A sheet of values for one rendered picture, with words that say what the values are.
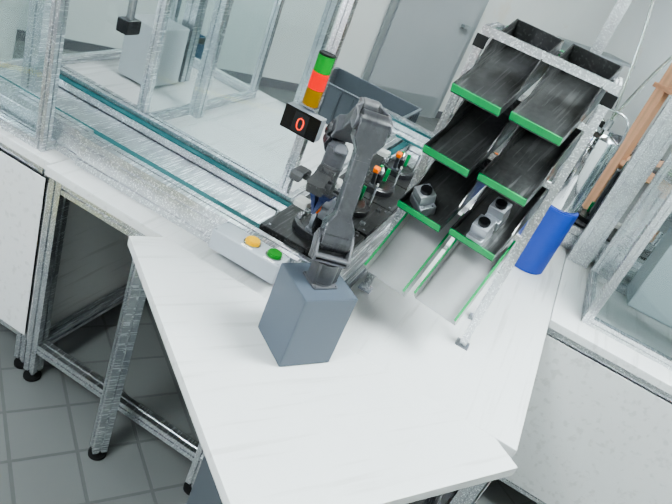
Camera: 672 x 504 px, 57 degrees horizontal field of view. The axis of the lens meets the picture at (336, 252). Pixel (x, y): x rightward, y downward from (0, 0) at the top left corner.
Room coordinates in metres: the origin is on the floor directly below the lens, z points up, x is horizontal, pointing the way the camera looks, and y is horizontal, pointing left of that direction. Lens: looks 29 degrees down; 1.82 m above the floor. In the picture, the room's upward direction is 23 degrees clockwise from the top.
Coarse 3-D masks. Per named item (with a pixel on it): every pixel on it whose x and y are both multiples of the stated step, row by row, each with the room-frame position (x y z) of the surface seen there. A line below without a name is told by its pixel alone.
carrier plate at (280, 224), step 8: (288, 208) 1.67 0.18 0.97; (296, 208) 1.69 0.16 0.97; (272, 216) 1.58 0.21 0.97; (280, 216) 1.60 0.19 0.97; (288, 216) 1.62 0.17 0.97; (264, 224) 1.52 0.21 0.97; (272, 224) 1.54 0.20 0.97; (280, 224) 1.56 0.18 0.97; (288, 224) 1.57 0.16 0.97; (272, 232) 1.51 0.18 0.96; (280, 232) 1.51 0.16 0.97; (288, 232) 1.53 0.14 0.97; (296, 232) 1.55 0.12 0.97; (280, 240) 1.50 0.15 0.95; (288, 240) 1.50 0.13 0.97; (296, 240) 1.51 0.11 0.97; (304, 240) 1.52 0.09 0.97; (360, 240) 1.66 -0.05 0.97; (304, 248) 1.48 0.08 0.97
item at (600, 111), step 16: (480, 32) 1.59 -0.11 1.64; (496, 32) 1.58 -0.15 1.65; (528, 48) 1.57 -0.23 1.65; (560, 64) 1.55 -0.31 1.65; (592, 80) 1.52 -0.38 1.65; (608, 80) 1.53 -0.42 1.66; (448, 112) 1.59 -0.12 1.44; (592, 128) 1.52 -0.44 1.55; (432, 160) 1.76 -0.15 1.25; (576, 160) 1.51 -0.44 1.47; (416, 176) 1.59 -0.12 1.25; (560, 176) 1.51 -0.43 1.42; (544, 208) 1.52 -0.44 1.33; (528, 224) 1.68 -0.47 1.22; (528, 240) 1.51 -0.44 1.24; (512, 256) 1.51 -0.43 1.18; (368, 272) 1.59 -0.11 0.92; (368, 288) 1.59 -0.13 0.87; (496, 288) 1.52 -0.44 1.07; (480, 304) 1.68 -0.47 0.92; (480, 320) 1.51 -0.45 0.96; (464, 336) 1.51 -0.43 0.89
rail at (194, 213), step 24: (96, 144) 1.59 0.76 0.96; (96, 168) 1.59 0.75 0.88; (120, 168) 1.56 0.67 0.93; (144, 168) 1.56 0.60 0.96; (144, 192) 1.54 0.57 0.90; (168, 192) 1.52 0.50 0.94; (192, 192) 1.54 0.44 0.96; (168, 216) 1.52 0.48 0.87; (192, 216) 1.50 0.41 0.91; (216, 216) 1.48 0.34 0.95; (264, 240) 1.45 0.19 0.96
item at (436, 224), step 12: (432, 168) 1.60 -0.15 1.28; (444, 168) 1.66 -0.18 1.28; (480, 168) 1.69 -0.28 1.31; (420, 180) 1.56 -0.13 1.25; (432, 180) 1.61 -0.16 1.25; (444, 180) 1.62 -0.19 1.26; (456, 180) 1.62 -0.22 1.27; (468, 180) 1.63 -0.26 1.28; (408, 192) 1.52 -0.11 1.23; (444, 192) 1.57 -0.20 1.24; (456, 192) 1.58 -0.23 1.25; (468, 192) 1.53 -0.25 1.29; (408, 204) 1.51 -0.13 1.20; (444, 204) 1.53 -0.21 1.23; (456, 204) 1.54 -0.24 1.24; (420, 216) 1.46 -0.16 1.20; (432, 216) 1.48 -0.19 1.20; (444, 216) 1.49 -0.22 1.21; (432, 228) 1.45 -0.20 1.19
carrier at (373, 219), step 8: (360, 200) 1.89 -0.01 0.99; (368, 200) 1.96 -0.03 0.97; (360, 208) 1.83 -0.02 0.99; (368, 208) 1.85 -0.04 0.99; (376, 208) 1.92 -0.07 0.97; (360, 216) 1.80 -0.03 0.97; (368, 216) 1.84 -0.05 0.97; (376, 216) 1.86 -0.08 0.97; (384, 216) 1.89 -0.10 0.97; (368, 224) 1.78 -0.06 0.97; (376, 224) 1.81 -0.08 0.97; (360, 232) 1.71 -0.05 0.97; (368, 232) 1.73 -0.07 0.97
